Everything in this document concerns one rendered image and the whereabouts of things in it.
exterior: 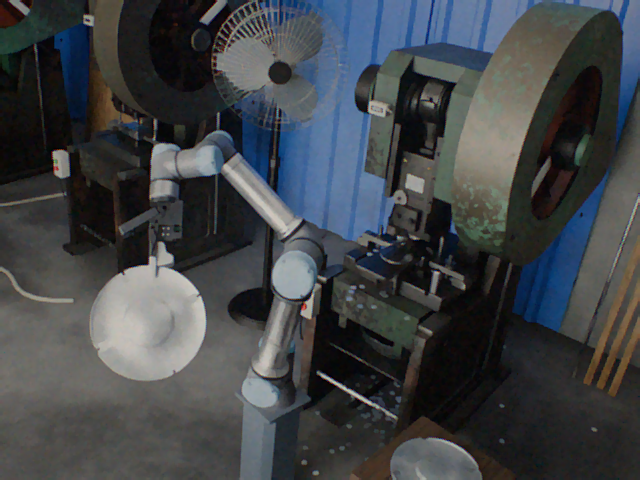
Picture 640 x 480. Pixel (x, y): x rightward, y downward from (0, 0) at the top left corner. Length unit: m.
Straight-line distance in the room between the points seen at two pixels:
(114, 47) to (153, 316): 1.56
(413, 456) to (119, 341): 1.05
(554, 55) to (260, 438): 1.48
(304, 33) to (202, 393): 1.59
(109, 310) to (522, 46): 1.31
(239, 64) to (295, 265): 1.35
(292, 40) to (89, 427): 1.77
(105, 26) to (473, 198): 1.78
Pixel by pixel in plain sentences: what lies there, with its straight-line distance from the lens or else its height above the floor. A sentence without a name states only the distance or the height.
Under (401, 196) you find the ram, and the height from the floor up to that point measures 1.00.
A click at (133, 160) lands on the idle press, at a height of 0.67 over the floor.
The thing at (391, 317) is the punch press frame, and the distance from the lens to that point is 2.47.
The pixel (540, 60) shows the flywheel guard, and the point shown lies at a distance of 1.92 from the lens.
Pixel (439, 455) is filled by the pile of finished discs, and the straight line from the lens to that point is 2.31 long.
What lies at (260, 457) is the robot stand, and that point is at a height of 0.25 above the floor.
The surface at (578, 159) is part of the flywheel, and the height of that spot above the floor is 1.31.
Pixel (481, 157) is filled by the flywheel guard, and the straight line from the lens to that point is 1.90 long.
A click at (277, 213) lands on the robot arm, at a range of 1.88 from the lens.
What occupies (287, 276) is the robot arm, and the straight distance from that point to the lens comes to 1.77.
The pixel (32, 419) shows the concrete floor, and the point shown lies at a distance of 2.95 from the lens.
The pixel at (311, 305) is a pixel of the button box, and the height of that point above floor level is 0.56.
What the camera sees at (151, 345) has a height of 0.91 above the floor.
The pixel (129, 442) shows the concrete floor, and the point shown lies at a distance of 2.78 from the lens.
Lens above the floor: 1.93
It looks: 28 degrees down
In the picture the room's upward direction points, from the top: 6 degrees clockwise
